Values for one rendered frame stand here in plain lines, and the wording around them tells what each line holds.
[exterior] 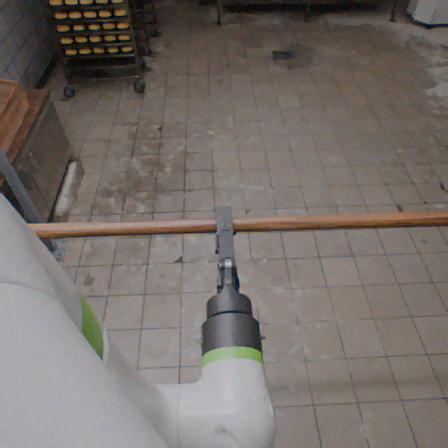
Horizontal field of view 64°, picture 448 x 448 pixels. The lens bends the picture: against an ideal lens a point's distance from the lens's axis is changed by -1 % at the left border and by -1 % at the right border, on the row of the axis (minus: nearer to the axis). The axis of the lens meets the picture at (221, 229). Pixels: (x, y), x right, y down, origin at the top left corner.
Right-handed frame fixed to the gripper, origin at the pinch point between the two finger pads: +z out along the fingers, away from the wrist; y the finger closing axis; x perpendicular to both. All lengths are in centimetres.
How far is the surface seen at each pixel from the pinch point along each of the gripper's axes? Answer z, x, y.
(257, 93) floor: 259, 43, 117
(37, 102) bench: 153, -103, 61
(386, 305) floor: 43, 89, 119
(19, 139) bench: 117, -102, 61
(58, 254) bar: 83, -93, 118
